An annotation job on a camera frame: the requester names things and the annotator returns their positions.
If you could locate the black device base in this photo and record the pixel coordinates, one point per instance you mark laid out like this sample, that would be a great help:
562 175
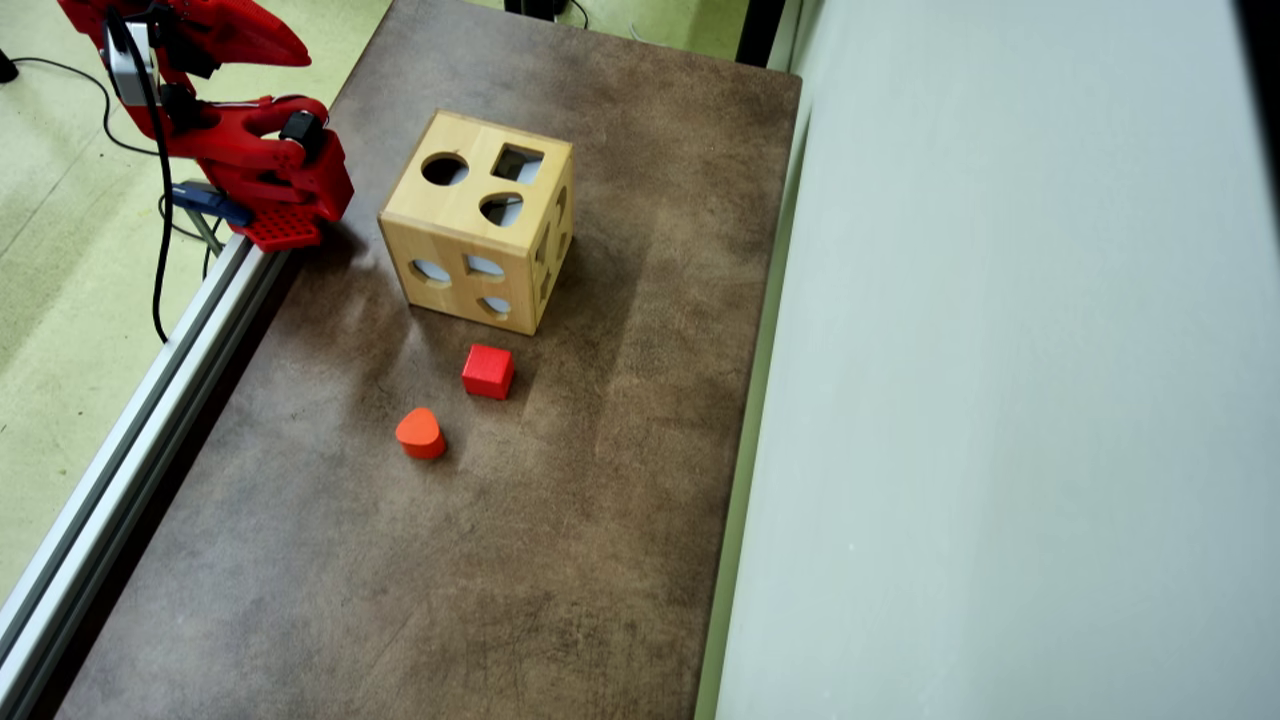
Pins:
530 8

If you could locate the black metal post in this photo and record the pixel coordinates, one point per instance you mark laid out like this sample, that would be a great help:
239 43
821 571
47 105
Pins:
762 30

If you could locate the orange drop-shaped block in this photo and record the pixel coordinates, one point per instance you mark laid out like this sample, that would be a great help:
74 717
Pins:
420 435

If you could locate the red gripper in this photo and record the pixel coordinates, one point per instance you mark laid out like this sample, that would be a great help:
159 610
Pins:
262 32

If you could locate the black plug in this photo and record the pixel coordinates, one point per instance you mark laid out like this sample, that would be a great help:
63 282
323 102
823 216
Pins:
6 68

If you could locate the aluminium profile rail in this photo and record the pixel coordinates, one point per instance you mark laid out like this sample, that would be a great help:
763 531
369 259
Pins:
195 345

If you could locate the red robot arm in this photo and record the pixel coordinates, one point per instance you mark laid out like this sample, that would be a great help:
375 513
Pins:
250 160

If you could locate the wooden shape sorter box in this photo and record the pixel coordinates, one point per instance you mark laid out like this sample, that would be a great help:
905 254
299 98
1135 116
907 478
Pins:
455 215

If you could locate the red cube block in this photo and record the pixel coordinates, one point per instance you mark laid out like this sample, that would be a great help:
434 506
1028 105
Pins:
488 372

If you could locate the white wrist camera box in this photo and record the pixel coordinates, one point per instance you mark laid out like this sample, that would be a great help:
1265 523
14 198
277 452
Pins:
125 70

